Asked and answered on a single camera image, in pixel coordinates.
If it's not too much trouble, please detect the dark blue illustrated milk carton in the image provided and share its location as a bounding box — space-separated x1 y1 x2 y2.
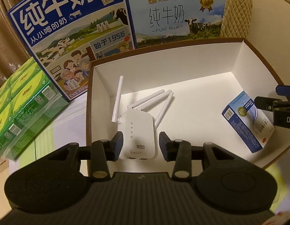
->
7 0 136 102

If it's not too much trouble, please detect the brown cardboard box white inside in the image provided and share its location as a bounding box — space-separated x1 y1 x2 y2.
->
86 37 290 176

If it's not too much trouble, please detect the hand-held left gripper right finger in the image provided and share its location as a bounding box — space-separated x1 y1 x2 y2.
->
159 131 239 181

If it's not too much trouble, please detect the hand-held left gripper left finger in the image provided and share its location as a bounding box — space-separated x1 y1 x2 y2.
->
45 131 124 182

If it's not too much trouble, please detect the beige quilted chair cushion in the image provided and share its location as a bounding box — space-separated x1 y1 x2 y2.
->
214 0 253 40

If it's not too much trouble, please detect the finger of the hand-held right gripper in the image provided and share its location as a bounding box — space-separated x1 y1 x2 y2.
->
276 84 290 98
254 96 280 113

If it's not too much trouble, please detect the white wifi repeater with antennas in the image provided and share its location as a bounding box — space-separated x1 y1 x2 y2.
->
111 75 174 161

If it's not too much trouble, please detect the light blue cow milk carton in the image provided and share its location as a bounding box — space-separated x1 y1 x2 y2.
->
125 0 228 50

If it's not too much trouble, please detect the beige curtain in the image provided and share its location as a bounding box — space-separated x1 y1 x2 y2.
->
0 0 40 94

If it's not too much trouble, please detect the green shrink-wrapped drink pack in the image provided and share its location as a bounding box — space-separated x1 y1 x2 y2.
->
0 56 69 162

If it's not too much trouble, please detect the blue and white medicine box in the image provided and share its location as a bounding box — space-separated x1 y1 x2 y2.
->
221 90 276 153

